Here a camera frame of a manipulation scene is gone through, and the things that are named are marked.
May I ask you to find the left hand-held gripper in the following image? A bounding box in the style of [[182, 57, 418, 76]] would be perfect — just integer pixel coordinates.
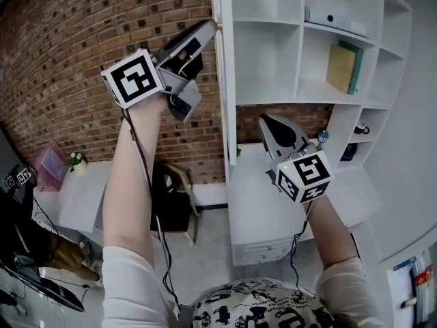
[[101, 20, 219, 124]]

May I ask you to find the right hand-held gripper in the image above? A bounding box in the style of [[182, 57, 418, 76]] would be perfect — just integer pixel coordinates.
[[257, 112, 333, 205]]

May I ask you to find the white cabinet door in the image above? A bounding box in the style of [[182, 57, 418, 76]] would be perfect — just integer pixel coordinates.
[[209, 0, 239, 166]]

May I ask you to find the person's left forearm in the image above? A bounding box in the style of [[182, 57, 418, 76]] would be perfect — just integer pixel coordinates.
[[102, 96, 169, 264]]

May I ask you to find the person's right forearm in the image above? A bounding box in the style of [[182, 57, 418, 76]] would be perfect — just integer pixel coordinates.
[[302, 192, 360, 270]]

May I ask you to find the white open shelf cabinet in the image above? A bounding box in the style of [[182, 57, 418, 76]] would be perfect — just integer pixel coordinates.
[[218, 0, 414, 170]]

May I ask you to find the white desk with drawers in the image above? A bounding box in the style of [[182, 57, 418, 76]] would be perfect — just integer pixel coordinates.
[[226, 144, 384, 267]]

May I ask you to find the dark blue round object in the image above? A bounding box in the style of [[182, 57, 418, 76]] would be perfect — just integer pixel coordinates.
[[341, 142, 359, 162]]

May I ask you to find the wooden chair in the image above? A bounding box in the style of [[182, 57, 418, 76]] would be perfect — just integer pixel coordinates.
[[152, 162, 201, 248]]

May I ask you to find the white flat electronic device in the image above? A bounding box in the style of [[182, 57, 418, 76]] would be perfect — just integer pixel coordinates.
[[303, 6, 370, 40]]

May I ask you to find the black bag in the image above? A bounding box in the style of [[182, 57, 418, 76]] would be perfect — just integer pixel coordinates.
[[151, 164, 193, 234]]

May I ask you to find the small white potted plant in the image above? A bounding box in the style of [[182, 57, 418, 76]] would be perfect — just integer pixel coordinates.
[[66, 152, 89, 176]]

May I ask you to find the pink translucent box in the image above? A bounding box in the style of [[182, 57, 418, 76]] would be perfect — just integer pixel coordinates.
[[35, 141, 70, 193]]

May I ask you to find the small white desk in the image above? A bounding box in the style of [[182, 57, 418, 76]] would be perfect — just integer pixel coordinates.
[[32, 160, 114, 234]]

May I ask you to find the red tag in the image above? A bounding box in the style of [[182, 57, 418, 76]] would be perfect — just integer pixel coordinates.
[[414, 269, 434, 287]]

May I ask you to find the white shirt with black print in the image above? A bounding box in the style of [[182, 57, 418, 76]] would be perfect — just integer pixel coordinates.
[[101, 245, 389, 328]]

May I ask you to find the black flat monitor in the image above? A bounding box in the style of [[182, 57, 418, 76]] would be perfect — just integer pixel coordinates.
[[0, 256, 86, 314]]

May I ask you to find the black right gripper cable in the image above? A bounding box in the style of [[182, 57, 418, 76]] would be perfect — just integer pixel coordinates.
[[289, 199, 318, 299]]

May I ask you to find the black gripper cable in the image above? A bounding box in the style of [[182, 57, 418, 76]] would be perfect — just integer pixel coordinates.
[[289, 199, 318, 299], [122, 107, 181, 320]]

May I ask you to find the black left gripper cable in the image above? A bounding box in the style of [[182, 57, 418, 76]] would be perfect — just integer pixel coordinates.
[[122, 107, 181, 320]]

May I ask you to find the grey cable box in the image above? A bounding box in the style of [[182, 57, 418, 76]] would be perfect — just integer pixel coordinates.
[[177, 304, 196, 328]]

